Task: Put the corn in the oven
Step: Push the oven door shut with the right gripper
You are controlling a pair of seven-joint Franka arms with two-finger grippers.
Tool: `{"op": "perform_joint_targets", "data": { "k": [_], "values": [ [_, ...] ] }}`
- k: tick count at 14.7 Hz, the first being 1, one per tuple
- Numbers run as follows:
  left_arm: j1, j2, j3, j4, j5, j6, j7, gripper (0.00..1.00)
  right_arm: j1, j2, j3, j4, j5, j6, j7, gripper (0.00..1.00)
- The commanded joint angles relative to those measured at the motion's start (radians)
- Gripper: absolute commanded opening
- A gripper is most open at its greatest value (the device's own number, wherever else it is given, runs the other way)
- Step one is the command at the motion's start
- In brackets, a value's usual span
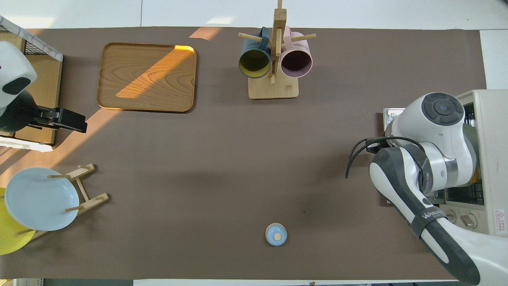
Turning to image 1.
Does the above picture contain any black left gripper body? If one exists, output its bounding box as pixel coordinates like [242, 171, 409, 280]
[30, 106, 88, 134]

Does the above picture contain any cream toaster oven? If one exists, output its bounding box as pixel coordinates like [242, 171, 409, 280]
[383, 89, 508, 239]

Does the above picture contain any wooden board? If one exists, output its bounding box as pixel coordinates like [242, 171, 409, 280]
[15, 55, 63, 146]

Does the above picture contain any white checked cloth liner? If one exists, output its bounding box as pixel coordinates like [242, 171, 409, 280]
[0, 16, 64, 153]

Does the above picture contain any wooden plate rack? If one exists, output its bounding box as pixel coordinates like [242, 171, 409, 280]
[16, 163, 110, 242]

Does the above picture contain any light blue plate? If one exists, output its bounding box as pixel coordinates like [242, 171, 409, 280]
[4, 167, 80, 232]

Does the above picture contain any wooden serving tray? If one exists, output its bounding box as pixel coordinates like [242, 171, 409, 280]
[96, 43, 197, 114]

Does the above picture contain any yellow plate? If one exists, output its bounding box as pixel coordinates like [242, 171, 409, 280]
[0, 187, 36, 255]

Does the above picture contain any brown table mat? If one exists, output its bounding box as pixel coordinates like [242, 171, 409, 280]
[0, 26, 507, 281]

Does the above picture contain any dark teal mug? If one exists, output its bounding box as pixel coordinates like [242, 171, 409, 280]
[238, 27, 271, 79]

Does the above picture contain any wooden mug tree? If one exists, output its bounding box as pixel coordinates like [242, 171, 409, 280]
[238, 0, 317, 100]

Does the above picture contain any pink mug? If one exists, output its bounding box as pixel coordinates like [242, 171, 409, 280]
[280, 26, 314, 79]

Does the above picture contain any blue lid with wooden knob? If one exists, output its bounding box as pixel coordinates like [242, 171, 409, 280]
[265, 223, 288, 246]

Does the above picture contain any black wire basket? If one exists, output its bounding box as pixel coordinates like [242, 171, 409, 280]
[0, 23, 54, 57]

